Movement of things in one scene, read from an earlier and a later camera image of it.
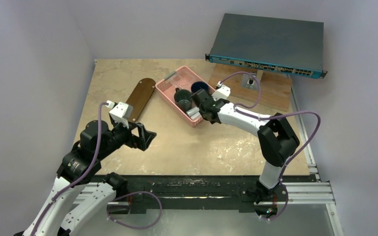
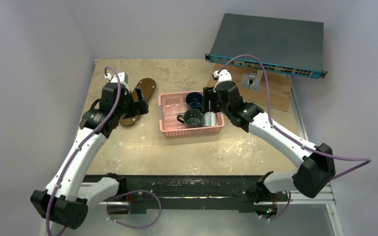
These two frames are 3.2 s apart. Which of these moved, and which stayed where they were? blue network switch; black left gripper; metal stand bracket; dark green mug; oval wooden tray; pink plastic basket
Moved: black left gripper; dark green mug; pink plastic basket
Stayed: blue network switch; metal stand bracket; oval wooden tray
